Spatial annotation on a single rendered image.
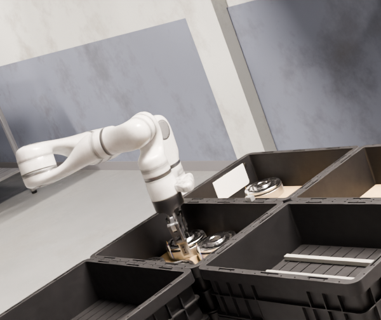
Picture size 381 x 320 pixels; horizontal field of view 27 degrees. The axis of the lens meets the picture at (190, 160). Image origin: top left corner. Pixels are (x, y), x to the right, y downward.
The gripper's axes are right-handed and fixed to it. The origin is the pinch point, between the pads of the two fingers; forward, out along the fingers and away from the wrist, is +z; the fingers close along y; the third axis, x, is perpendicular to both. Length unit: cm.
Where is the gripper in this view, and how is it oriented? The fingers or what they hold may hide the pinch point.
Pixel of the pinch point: (186, 246)
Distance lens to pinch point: 196.2
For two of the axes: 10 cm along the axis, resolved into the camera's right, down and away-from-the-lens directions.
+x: 9.4, -3.3, -1.3
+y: -0.3, 2.8, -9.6
